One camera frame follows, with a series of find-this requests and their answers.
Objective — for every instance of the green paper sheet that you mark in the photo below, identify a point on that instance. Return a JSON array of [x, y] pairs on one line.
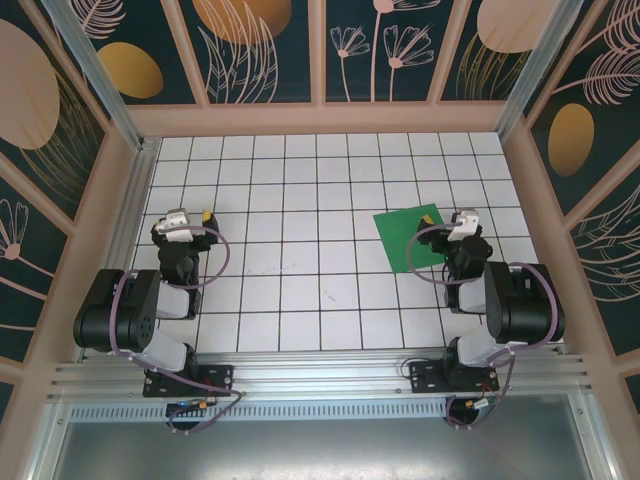
[[400, 240]]

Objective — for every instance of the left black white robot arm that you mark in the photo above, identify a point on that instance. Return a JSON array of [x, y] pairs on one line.
[[110, 310]]

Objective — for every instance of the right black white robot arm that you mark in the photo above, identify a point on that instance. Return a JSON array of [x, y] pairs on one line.
[[525, 310]]

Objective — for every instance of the metal sheet panel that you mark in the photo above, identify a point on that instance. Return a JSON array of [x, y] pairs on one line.
[[320, 450]]

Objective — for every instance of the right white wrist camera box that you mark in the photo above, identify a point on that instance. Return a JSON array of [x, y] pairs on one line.
[[465, 225]]

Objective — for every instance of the aluminium side rail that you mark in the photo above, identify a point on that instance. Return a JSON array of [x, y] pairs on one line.
[[135, 200]]

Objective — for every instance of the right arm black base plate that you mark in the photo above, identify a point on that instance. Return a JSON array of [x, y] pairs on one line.
[[425, 377]]

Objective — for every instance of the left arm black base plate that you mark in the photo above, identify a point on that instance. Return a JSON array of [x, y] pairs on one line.
[[220, 380]]

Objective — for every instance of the aluminium frame post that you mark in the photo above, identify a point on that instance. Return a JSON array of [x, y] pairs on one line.
[[537, 75], [99, 75]]

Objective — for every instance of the aluminium mounting rail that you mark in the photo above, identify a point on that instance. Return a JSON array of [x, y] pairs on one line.
[[320, 370]]

